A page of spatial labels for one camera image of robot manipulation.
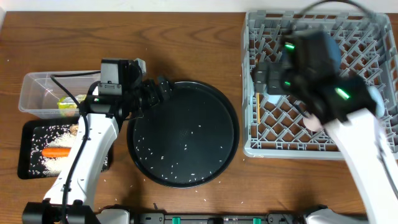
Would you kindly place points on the grey dishwasher rack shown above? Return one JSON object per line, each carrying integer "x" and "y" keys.
{"x": 367, "y": 50}

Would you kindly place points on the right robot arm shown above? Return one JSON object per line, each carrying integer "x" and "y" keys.
{"x": 346, "y": 110}

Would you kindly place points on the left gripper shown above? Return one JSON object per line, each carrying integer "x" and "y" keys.
{"x": 158, "y": 96}

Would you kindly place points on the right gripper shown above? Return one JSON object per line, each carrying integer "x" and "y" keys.
{"x": 277, "y": 71}

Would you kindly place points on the orange carrot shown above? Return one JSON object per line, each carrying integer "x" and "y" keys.
{"x": 55, "y": 152}

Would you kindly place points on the yellow green snack wrapper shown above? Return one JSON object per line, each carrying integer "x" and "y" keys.
{"x": 67, "y": 107}

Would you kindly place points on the wooden chopstick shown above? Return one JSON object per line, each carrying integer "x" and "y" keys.
{"x": 258, "y": 111}

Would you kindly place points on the light blue cup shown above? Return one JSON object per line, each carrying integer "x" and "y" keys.
{"x": 273, "y": 99}

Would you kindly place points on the black rectangular tray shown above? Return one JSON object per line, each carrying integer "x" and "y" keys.
{"x": 27, "y": 132}

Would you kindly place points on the round black serving tray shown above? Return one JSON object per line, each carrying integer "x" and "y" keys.
{"x": 187, "y": 140}

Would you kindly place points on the clear plastic bin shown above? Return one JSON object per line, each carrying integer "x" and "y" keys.
{"x": 40, "y": 95}

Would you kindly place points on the pink cup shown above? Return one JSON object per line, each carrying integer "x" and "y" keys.
{"x": 313, "y": 124}

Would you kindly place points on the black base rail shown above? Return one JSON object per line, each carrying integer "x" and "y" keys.
{"x": 319, "y": 214}

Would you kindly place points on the white rice pile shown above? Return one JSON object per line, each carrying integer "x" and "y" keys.
{"x": 44, "y": 137}

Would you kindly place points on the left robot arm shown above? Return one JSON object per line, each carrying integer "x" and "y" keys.
{"x": 120, "y": 94}

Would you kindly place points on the dark blue plate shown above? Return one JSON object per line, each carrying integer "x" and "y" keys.
{"x": 313, "y": 54}

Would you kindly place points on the light blue bowl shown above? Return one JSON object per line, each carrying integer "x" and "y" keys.
{"x": 377, "y": 97}

